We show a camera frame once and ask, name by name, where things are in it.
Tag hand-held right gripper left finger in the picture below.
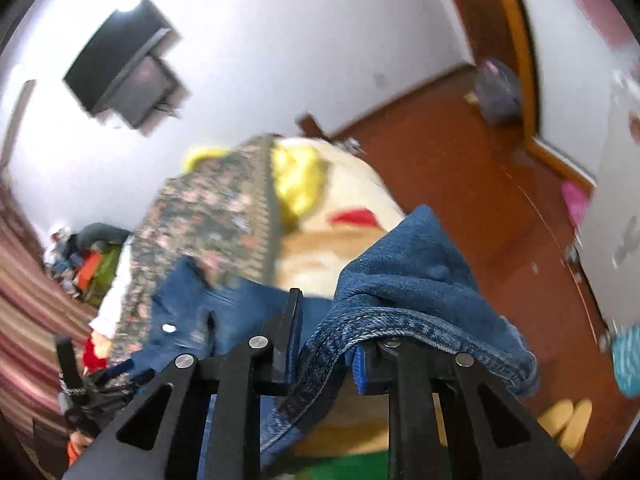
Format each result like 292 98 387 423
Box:
62 288 304 480

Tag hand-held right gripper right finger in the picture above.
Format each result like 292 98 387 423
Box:
352 339 583 480

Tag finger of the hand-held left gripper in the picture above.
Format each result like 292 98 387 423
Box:
54 334 86 397
62 369 157 437

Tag blue denim jeans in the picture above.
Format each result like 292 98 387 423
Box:
132 205 541 480

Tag red plush toy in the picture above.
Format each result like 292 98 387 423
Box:
81 335 112 376

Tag striped pink curtain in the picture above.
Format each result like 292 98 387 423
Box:
0 175 101 453

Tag white cloth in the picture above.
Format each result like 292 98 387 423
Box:
90 237 137 337

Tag green patterned box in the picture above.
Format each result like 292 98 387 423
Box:
82 245 123 308

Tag orange box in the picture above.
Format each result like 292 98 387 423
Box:
76 254 103 286

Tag cream yellow cartoon blanket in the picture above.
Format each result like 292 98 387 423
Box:
182 135 451 480

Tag pile of household clutter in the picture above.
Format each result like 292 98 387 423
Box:
42 222 86 301

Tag grey stuffed cushion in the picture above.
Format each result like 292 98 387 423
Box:
77 222 132 253

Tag dark floral blanket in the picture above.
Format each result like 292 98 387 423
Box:
107 134 281 368

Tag yellow slippers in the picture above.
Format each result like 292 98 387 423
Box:
536 397 594 457

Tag teal patterned cloth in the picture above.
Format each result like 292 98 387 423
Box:
611 324 640 396

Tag pink plastic item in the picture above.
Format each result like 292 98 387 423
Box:
560 180 592 231

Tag white cabinet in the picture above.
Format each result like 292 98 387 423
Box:
577 67 640 333

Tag grey plastic bag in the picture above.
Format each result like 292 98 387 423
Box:
474 57 524 126

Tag brown wooden door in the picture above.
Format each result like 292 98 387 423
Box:
434 0 538 141

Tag black wall television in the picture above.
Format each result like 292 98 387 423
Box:
62 0 190 137

